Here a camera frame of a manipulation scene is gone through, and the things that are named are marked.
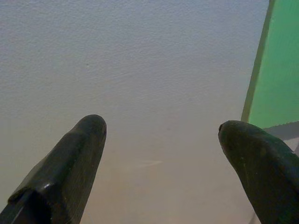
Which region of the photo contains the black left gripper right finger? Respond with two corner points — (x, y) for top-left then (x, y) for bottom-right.
(218, 120), (299, 224)

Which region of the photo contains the green table sheet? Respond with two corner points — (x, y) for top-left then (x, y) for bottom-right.
(240, 0), (299, 129)

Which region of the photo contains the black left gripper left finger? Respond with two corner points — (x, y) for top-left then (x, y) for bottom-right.
(0, 114), (107, 224)

